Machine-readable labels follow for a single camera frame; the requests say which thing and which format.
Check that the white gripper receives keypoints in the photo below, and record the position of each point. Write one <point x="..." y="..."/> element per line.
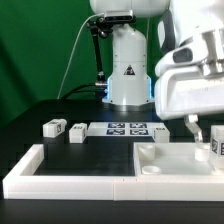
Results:
<point x="191" y="80"/>

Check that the white square tabletop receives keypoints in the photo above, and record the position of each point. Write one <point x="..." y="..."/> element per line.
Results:
<point x="174" y="160"/>

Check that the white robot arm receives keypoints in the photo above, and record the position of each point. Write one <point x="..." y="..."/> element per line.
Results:
<point x="129" y="85"/>

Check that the white fiducial marker plate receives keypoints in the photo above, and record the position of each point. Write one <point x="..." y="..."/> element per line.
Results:
<point x="122" y="129"/>

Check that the white U-shaped obstacle fence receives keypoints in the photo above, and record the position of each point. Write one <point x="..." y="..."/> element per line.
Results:
<point x="22" y="183"/>

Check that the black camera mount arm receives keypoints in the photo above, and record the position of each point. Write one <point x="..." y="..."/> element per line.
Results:
<point x="98" y="46"/>

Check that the grey camera on mount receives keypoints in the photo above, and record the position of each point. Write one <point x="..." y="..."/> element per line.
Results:
<point x="121" y="16"/>

